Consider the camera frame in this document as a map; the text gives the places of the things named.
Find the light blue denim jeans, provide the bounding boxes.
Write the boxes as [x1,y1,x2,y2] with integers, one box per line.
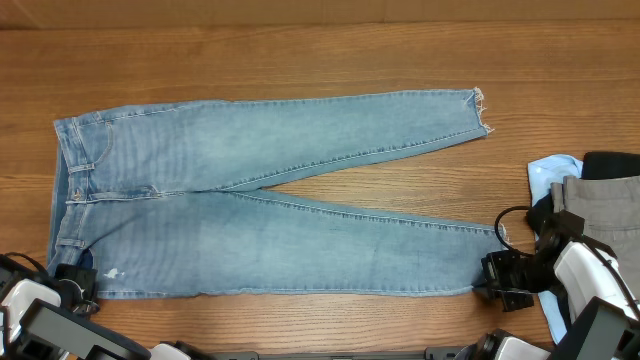
[47,88,500,299]

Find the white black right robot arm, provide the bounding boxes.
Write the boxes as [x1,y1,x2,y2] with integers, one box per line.
[455,210,639,360]

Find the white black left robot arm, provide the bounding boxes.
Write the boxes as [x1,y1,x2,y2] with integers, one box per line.
[1,252,211,360]

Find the light blue shirt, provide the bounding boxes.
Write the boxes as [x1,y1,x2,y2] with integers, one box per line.
[527,154,583,344]

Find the grey trousers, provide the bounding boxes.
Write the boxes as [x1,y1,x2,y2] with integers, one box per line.
[550,176,640,298]

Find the black garment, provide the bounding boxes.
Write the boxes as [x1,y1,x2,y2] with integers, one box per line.
[527,151,639,235]

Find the brown cardboard back panel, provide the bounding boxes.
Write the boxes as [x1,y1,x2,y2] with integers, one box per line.
[1,0,639,30]

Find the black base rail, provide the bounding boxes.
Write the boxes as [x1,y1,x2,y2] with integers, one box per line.
[210,346,462,360]

